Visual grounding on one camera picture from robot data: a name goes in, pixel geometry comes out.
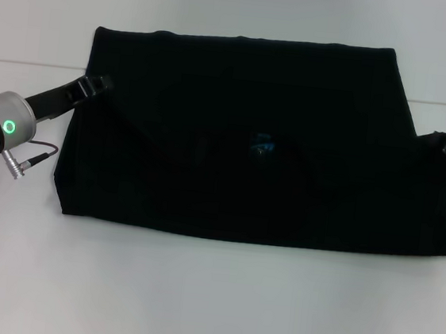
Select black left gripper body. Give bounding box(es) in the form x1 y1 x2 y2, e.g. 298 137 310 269
21 75 84 125

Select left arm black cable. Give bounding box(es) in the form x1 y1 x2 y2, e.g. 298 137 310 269
0 137 60 184

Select black shirt with FREE print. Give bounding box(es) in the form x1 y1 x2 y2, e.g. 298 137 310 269
47 13 446 266

